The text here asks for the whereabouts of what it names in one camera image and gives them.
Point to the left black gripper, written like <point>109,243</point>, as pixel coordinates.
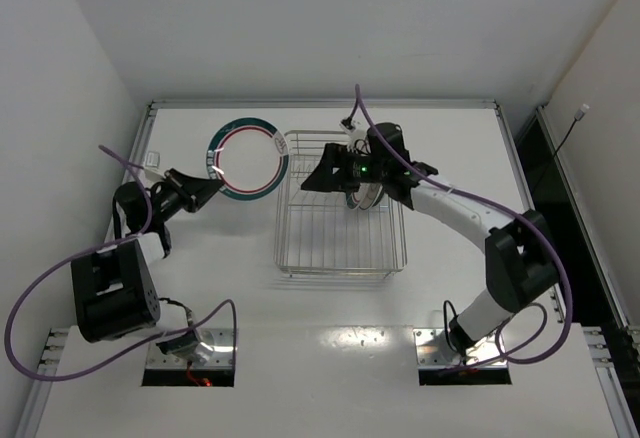
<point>176,189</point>

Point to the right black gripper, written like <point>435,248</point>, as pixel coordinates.
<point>338,169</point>

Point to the green red rimmed plate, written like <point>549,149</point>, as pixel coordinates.
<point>250,156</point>
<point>352,199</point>

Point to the white plate grey rim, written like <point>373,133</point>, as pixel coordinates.
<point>369,195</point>

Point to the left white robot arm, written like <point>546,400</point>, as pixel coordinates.
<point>114,294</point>

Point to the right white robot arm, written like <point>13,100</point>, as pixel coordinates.
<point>520,260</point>

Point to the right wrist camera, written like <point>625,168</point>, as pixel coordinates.
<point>355,130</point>

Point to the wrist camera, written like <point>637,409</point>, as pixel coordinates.
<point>355,130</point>
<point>151,164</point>

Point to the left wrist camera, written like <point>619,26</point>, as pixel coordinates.
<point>151,164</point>

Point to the metal wire dish rack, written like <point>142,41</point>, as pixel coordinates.
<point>320,234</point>

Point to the aluminium table frame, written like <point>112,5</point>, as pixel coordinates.
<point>331,358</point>

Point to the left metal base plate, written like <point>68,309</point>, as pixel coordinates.
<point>206,349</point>

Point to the metal base plate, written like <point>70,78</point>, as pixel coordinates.
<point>206,349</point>
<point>433,353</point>

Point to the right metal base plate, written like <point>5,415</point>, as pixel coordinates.
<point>433,353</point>

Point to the black wall cable white plug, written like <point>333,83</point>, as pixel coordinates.
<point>577,118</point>

